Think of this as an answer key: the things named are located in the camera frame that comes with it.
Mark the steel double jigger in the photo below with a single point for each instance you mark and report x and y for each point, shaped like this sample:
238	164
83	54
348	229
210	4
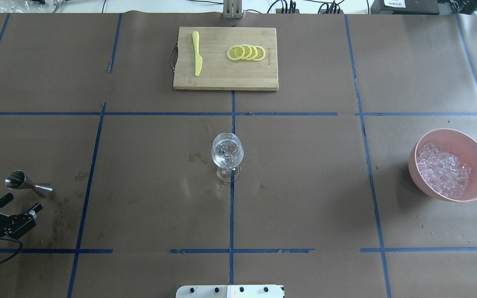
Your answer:
19	180

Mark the clear wine glass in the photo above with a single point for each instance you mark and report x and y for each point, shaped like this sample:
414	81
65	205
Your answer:
227	154

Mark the pink bowl of ice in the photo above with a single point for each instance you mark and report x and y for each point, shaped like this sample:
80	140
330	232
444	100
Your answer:
443	164

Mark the yellow plastic knife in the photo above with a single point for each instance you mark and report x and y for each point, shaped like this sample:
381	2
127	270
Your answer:
197	57

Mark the wooden cutting board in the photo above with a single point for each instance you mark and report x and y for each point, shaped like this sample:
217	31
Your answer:
220	73

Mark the lemon slice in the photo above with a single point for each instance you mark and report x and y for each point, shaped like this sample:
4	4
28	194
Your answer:
234	53
252	53
246	52
260	54

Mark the black box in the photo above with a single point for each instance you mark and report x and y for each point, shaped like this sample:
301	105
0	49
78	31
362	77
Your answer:
412	7

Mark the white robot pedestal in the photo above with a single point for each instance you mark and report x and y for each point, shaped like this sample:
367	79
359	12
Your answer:
231	291

